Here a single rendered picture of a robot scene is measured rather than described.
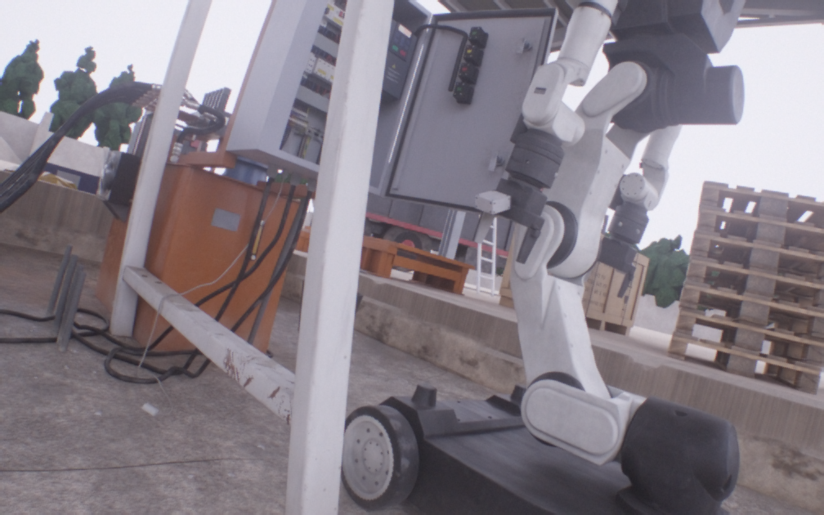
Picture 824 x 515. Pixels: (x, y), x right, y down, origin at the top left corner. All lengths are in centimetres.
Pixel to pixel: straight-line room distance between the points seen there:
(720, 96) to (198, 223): 147
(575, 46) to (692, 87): 24
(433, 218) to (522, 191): 904
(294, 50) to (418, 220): 866
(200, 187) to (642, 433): 140
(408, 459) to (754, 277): 227
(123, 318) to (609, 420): 149
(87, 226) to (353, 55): 275
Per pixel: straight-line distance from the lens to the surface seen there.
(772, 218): 287
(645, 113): 101
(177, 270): 164
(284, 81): 120
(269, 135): 117
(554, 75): 83
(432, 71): 146
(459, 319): 249
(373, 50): 81
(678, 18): 106
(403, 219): 969
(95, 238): 337
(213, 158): 140
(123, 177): 205
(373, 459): 96
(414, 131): 139
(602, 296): 429
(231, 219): 168
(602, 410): 85
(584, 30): 89
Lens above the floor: 48
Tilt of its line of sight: 3 degrees up
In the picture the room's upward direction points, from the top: 15 degrees clockwise
